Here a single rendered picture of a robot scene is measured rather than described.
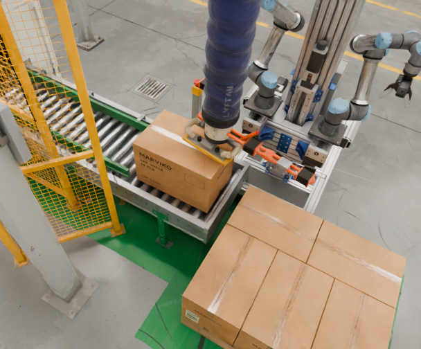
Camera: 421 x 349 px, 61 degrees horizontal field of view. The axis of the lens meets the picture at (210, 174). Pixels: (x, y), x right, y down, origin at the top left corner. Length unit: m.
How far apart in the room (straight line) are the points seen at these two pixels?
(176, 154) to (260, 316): 1.13
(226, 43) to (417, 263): 2.60
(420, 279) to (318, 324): 1.37
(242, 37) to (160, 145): 1.00
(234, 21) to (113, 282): 2.11
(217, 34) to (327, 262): 1.63
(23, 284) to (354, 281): 2.37
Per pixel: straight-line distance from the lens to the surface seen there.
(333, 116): 2.51
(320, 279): 2.53
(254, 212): 2.65
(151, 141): 2.47
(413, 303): 3.42
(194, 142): 2.25
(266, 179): 3.29
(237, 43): 1.75
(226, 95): 1.94
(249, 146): 2.10
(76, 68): 1.96
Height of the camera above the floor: 2.73
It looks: 51 degrees down
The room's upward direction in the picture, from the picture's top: 7 degrees clockwise
